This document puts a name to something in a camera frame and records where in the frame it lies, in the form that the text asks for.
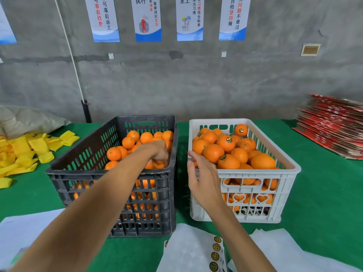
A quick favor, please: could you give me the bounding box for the person's left hand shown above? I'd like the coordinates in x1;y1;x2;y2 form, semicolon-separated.
139;140;170;165

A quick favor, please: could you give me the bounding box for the person's right hand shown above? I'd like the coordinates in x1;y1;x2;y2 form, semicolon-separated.
187;150;225;217

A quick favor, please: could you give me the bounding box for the heap of labelled oranges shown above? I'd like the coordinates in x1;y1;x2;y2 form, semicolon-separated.
192;123;281;213

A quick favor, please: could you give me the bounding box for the pile of oranges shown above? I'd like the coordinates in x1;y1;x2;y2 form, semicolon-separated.
73;130;174;221

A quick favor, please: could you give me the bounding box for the white plastic crate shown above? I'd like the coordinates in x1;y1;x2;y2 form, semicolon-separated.
188;118;302;224

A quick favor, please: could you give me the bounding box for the black plastic crate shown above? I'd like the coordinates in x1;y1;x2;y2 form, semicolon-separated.
47;115;178;237

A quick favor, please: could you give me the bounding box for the person's right forearm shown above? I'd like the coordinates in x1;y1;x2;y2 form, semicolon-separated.
207;207;277;272

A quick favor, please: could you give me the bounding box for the person's left forearm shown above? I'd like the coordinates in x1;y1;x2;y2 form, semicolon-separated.
8;145;157;272

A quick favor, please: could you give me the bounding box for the white backing sheet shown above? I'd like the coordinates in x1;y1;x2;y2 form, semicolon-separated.
227;228;363;272

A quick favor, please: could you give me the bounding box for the green felt table cover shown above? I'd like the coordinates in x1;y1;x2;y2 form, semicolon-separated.
0;119;363;272

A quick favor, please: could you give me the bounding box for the white pole with black base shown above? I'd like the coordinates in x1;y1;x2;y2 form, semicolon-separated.
54;0;93;124

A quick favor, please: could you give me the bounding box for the beige woven sack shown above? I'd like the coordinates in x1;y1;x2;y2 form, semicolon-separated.
0;105;71;139

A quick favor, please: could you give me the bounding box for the pile of yellow bags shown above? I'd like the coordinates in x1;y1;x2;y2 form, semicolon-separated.
0;130;81;189

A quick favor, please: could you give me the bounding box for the stack of red cardboard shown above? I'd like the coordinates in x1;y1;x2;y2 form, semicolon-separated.
293;94;363;160

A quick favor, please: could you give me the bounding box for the white printed paper sheet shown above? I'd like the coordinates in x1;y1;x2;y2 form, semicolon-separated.
0;208;65;270

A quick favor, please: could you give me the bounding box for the white notice with blue border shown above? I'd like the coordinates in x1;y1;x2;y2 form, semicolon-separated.
0;3;18;45

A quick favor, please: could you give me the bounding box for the blue white wall poster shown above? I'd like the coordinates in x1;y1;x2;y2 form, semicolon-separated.
84;0;120;43
131;0;162;42
176;0;204;42
219;0;252;41

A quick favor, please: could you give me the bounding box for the beige wall plate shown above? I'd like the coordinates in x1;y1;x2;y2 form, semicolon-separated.
301;43;322;57

